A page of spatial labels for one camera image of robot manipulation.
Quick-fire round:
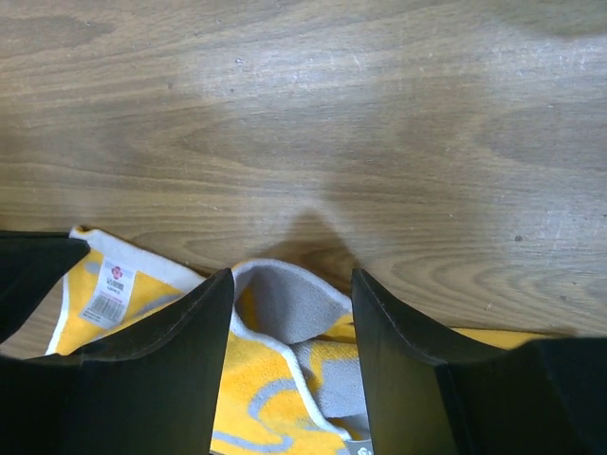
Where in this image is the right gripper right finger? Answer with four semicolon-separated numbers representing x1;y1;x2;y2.
352;269;606;454

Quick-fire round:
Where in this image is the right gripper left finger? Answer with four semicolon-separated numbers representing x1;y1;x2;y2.
1;269;234;454

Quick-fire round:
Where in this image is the yellow grey duck towel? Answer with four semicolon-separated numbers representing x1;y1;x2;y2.
45;225;551;455

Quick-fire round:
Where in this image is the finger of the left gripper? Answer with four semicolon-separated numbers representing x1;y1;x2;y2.
1;230;90;341

